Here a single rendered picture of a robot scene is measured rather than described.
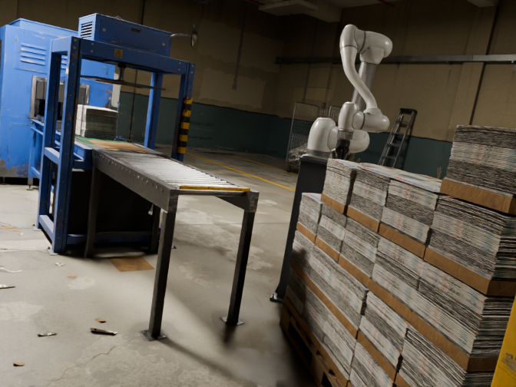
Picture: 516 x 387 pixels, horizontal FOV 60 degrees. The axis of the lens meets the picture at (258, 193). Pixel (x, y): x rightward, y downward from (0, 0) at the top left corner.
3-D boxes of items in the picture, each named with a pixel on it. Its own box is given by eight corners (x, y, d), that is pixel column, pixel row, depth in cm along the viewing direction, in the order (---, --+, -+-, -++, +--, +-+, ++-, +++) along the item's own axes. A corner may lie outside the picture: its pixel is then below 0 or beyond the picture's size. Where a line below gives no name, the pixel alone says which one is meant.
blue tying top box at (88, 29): (170, 58, 355) (173, 33, 352) (93, 41, 319) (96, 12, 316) (147, 59, 391) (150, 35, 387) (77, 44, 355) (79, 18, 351)
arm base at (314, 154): (300, 154, 309) (302, 147, 308) (332, 160, 304) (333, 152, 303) (295, 156, 292) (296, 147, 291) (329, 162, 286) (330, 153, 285)
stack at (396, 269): (335, 324, 284) (360, 197, 270) (459, 468, 174) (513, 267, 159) (278, 322, 273) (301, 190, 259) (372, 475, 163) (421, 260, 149)
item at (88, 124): (116, 140, 406) (119, 111, 402) (82, 137, 389) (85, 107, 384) (104, 134, 436) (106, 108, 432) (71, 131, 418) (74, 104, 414)
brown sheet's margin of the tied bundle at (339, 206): (347, 203, 237) (348, 195, 236) (373, 217, 209) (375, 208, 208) (319, 200, 233) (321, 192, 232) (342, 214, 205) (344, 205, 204)
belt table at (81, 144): (166, 167, 361) (167, 154, 360) (84, 161, 323) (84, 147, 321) (134, 153, 416) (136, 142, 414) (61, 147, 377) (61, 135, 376)
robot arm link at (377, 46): (330, 147, 306) (360, 151, 309) (335, 153, 291) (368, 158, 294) (358, 29, 280) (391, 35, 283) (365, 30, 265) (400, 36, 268)
